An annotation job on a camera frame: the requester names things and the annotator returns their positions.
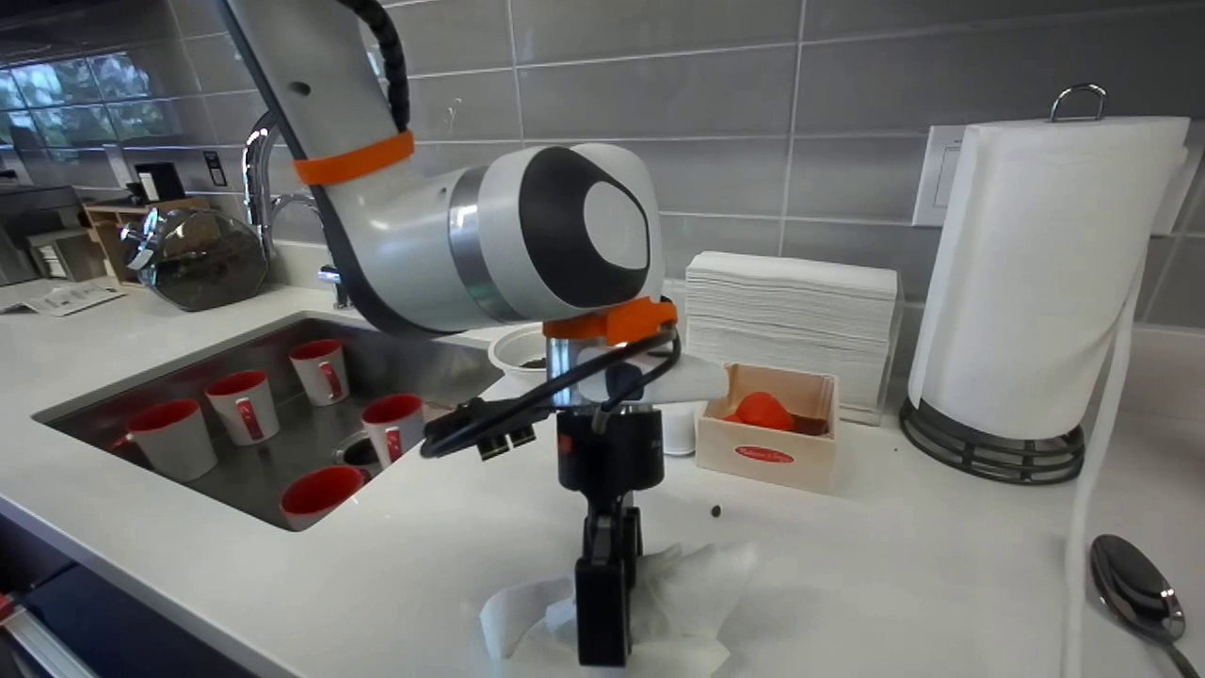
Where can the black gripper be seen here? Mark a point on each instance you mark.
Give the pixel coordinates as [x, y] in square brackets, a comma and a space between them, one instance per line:
[611, 446]

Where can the white paper napkin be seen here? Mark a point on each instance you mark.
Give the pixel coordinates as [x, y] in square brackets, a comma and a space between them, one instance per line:
[691, 604]

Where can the white bowl plate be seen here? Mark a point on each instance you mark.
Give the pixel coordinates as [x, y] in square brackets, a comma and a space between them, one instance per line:
[512, 356]

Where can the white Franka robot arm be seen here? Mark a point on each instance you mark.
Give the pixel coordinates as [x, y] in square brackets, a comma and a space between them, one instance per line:
[376, 213]

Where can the small white cup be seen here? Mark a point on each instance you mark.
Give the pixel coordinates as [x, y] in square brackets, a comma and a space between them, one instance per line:
[679, 436]

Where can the small wooden box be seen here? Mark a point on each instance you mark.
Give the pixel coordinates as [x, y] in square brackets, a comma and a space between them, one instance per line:
[765, 473]

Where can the orange object in box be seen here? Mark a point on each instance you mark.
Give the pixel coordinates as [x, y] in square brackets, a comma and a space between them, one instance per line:
[763, 413]

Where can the red and white mug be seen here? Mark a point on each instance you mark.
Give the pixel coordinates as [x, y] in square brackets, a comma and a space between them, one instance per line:
[175, 441]
[321, 496]
[393, 429]
[247, 413]
[321, 374]

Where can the stainless steel sink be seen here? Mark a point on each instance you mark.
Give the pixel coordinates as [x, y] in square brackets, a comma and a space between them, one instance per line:
[314, 436]

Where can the dark base cabinet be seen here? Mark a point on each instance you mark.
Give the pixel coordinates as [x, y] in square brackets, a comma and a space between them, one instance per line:
[113, 628]

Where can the dark metal spoon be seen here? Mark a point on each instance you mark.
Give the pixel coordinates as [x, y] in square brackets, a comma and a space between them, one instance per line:
[1133, 586]

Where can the white paper towel roll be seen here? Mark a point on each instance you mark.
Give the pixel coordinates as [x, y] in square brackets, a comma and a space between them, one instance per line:
[1040, 264]

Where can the dark glass pot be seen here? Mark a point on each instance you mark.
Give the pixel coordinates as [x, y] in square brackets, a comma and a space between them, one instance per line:
[202, 257]

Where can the chrome kitchen faucet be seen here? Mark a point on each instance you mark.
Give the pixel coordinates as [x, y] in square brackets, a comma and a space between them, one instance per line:
[256, 176]

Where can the white paper sheet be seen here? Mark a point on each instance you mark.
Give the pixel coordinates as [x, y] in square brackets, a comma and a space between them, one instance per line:
[60, 297]

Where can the small picture frame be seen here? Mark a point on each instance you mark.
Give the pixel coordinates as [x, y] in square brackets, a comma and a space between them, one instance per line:
[54, 255]

